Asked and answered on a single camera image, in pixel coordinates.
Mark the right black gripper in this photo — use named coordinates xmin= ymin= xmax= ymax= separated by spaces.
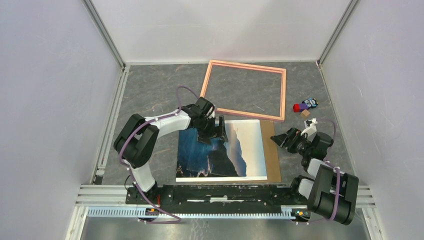
xmin=269 ymin=126 xmax=312 ymax=156

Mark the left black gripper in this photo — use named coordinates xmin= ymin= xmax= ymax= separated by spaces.
xmin=196 ymin=116 xmax=228 ymax=147

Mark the pink wooden picture frame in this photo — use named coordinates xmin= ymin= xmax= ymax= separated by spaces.
xmin=199 ymin=59 xmax=288 ymax=123

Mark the sea landscape photo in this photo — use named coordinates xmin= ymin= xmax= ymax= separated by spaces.
xmin=175 ymin=119 xmax=267 ymax=183

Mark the brown cardboard backing board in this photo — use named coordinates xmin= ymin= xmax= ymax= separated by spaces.
xmin=259 ymin=120 xmax=282 ymax=183

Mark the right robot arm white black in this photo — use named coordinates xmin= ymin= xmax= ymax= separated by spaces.
xmin=270 ymin=127 xmax=359 ymax=226

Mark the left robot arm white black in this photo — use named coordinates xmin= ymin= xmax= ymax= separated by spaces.
xmin=113 ymin=97 xmax=228 ymax=204

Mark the red purple toy block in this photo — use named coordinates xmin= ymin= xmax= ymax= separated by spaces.
xmin=292 ymin=103 xmax=308 ymax=113

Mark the small brown wooden cube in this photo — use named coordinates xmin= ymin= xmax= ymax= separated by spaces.
xmin=300 ymin=109 xmax=311 ymax=118

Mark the blue owl toy block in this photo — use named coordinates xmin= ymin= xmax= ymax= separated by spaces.
xmin=302 ymin=97 xmax=319 ymax=110

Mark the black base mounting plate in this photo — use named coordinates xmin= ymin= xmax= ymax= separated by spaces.
xmin=125 ymin=184 xmax=307 ymax=216

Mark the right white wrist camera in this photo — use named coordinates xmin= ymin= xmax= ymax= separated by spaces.
xmin=300 ymin=118 xmax=318 ymax=138

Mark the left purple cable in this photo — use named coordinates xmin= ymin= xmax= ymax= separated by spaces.
xmin=117 ymin=85 xmax=200 ymax=225

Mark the white slotted cable duct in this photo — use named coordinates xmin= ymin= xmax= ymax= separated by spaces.
xmin=86 ymin=206 xmax=311 ymax=220

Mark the aluminium rail frame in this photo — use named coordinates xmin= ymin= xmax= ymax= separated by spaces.
xmin=64 ymin=62 xmax=387 ymax=240

